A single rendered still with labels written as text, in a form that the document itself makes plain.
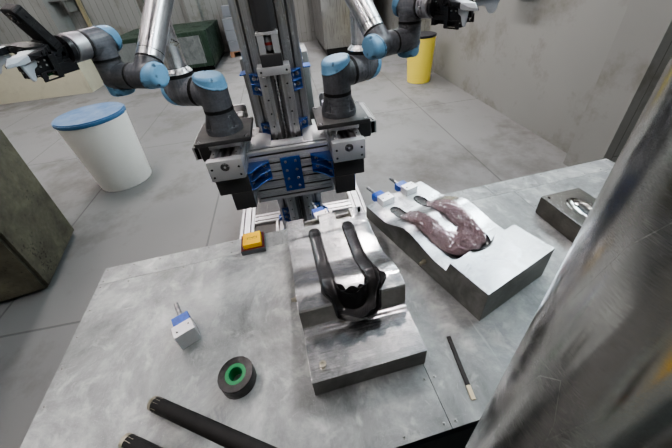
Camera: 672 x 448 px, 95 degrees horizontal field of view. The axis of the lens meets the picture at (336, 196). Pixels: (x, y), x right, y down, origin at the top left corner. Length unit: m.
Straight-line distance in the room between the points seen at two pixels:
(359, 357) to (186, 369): 0.43
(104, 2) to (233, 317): 9.42
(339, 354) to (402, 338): 0.15
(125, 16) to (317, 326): 9.48
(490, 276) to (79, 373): 1.05
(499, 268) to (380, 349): 0.36
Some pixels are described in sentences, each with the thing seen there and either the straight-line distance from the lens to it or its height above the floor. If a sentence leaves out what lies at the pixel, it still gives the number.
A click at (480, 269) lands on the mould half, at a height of 0.91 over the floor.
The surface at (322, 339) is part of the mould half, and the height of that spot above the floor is 0.86.
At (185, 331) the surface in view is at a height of 0.85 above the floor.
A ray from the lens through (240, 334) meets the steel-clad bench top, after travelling 0.93.
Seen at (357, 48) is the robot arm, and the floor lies 1.28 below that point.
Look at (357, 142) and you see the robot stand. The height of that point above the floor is 0.98.
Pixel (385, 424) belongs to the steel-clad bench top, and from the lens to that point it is 0.79.
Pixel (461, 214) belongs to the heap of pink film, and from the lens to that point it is 1.04.
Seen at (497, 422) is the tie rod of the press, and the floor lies 1.37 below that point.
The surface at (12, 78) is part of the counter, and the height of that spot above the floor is 0.42.
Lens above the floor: 1.55
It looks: 37 degrees down
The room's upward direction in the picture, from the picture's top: 6 degrees counter-clockwise
